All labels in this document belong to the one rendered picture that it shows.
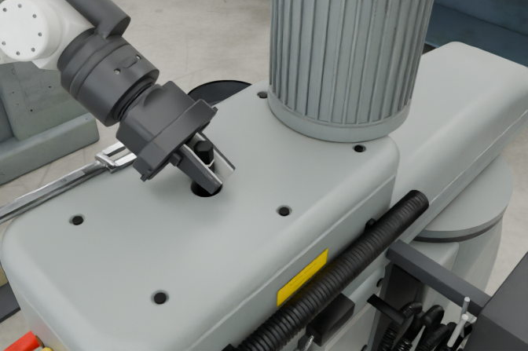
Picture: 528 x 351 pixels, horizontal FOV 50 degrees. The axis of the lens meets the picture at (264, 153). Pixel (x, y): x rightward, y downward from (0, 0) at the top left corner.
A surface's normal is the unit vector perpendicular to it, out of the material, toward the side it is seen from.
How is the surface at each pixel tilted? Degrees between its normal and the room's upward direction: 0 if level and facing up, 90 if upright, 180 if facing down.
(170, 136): 30
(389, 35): 90
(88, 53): 43
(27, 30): 66
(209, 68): 0
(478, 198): 0
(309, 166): 0
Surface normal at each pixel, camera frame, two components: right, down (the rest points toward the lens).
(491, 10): -0.69, 0.45
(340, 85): -0.13, 0.63
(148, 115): 0.45, -0.50
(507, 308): 0.02, -0.77
